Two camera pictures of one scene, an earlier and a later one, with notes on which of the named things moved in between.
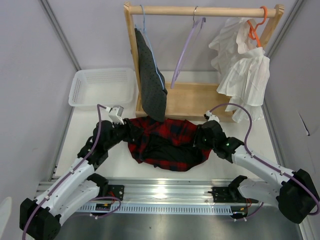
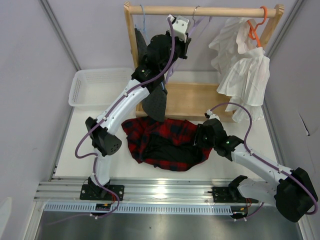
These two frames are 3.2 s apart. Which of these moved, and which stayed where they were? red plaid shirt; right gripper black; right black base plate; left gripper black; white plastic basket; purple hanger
Moved: left gripper black; purple hanger
Stayed: right gripper black; white plastic basket; red plaid shirt; right black base plate
